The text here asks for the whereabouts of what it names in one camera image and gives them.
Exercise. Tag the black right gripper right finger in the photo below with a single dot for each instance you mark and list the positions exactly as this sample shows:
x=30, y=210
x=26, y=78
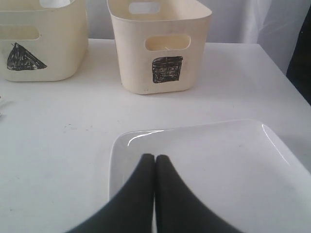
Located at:
x=177, y=209

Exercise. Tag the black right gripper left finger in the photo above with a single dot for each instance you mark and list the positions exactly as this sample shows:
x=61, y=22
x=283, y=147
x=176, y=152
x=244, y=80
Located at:
x=131, y=209

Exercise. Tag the white square plate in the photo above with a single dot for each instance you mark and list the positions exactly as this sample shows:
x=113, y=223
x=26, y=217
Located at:
x=240, y=169

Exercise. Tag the cream bin with square mark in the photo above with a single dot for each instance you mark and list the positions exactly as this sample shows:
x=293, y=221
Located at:
x=160, y=52

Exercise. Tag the cream bin with triangle mark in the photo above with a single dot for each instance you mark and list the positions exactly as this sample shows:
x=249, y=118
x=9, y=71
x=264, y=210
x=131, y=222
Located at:
x=41, y=44

